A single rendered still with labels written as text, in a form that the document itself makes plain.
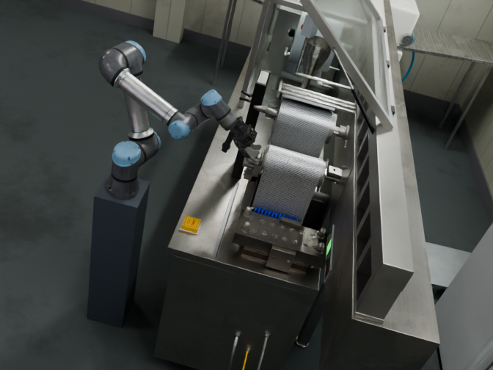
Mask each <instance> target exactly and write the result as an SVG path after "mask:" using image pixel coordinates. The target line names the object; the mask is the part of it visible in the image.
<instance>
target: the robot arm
mask: <svg viewBox="0 0 493 370"><path fill-rule="evenodd" d="M145 60H146V54H145V51H144V49H143V48H142V47H141V46H140V45H139V44H138V43H136V42H134V41H131V40H129V41H126V42H122V43H120V44H119V45H117V46H115V47H113V48H110V49H108V50H106V51H104V52H103V53H102V54H101V56H100V59H99V69H100V72H101V74H102V76H103V77H104V78H105V80H106V81H107V82H108V83H109V84H110V85H111V86H113V87H114V88H115V89H117V88H120V89H121V90H122V91H123V95H124V99H125V106H126V110H127V114H128V120H129V124H130V128H131V130H130V131H129V132H128V138H129V141H126V142H124V141H123V142H120V143H118V144H117V145H116V146H115V147H114V150H113V153H112V174H111V175H110V177H109V179H108V181H107V183H106V191H107V192H108V193H109V194H110V195H111V196H112V197H114V198H117V199H121V200H128V199H131V198H134V197H136V196H137V195H138V194H139V190H140V184H139V180H138V177H137V176H138V169H139V167H140V166H142V165H143V164H144V163H145V162H146V161H147V160H149V159H150V158H151V157H153V156H155V155H156V154H157V153H158V151H159V150H160V147H161V140H160V138H159V136H157V133H156V132H154V130H153V129H152V128H151V127H150V126H149V122H148V117H147V111H149V112H150V113H151V114H152V115H154V116H155V117H157V118H158V119H159V120H160V121H161V122H163V123H164V124H165V125H167V126H168V127H169V128H168V130H169V133H170V134H171V136H172V137H173V138H175V139H183V138H184V137H186V136H188V135H189V134H190V133H191V132H192V131H193V130H195V128H197V127H198V126H199V125H201V124H202V123H203V122H205V121H206V120H208V119H210V118H212V117H214V118H215V119H216V120H217V122H218V123H219V124H220V125H221V127H222V128H224V129H225V131H229V130H230V132H229V134H228V136H227V139H226V140H225V142H224V143H223V144H222V151H223V152H225V153H226V152H227V150H229V149H230V146H231V145H230V143H231V142H232V140H233V141H234V144H235V146H236V147H237V149H239V151H240V152H241V153H242V154H243V155H244V156H245V157H246V158H248V159H249V160H251V161H253V162H256V163H258V161H257V159H259V158H258V155H259V154H260V151H259V150H260V149H261V145H259V144H258V145H255V144H253V143H254V142H255V139H256V136H257V132H256V130H254V129H253V127H252V126H251V124H250V125H246V123H245V122H244V121H243V118H242V116H240V117H237V116H236V115H235V113H234V112H233V111H232V109H231V108H230V107H229V106H228V105H227V104H226V102H225V101H224V100H223V98H222V96H220V95H219V94H218V92H217V91H215V90H209V91H208V92H207V93H206V94H204V96H203V97H201V103H200V104H198V105H196V106H193V107H192V108H190V109H188V110H187V111H186V112H185V114H182V113H181V112H179V111H178V110H177V109H176V108H175V107H173V106H172V105H170V104H169V103H168V102H166V101H165V100H164V99H163V98H162V97H160V96H159V95H158V94H156V93H155V92H153V91H152V90H151V89H150V88H149V87H147V86H146V85H145V84H143V83H142V81H141V76H142V74H143V69H142V66H143V65H144V63H145Z"/></svg>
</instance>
